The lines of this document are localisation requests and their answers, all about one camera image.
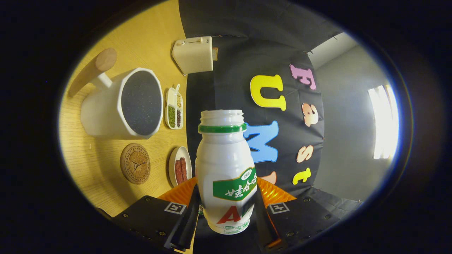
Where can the round white plate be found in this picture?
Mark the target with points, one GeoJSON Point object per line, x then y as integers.
{"type": "Point", "coordinates": [180, 151]}

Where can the red sausage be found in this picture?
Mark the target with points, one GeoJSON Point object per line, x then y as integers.
{"type": "Point", "coordinates": [183, 169]}
{"type": "Point", "coordinates": [178, 173]}

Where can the black backdrop cloth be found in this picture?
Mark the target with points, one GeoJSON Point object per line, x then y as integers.
{"type": "Point", "coordinates": [247, 53]}

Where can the white juice bottle green label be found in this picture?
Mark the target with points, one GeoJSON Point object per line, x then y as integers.
{"type": "Point", "coordinates": [222, 158]}

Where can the wooden table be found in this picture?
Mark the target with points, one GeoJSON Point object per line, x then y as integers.
{"type": "Point", "coordinates": [141, 35]}

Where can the cream toaster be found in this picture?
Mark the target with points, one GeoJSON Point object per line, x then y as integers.
{"type": "Point", "coordinates": [192, 54]}

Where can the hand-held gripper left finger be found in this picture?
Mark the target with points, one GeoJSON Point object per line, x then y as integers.
{"type": "Point", "coordinates": [189, 222]}

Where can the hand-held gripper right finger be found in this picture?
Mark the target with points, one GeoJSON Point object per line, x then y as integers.
{"type": "Point", "coordinates": [263, 218]}

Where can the round cork coaster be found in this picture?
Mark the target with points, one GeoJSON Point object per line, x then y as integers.
{"type": "Point", "coordinates": [135, 164]}

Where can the bright ceiling light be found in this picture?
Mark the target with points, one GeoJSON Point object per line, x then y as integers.
{"type": "Point", "coordinates": [383, 121]}

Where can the bread slice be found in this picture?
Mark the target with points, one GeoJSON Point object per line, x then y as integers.
{"type": "Point", "coordinates": [215, 53]}

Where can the white divided dish with beans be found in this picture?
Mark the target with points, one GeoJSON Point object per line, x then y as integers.
{"type": "Point", "coordinates": [171, 97]}

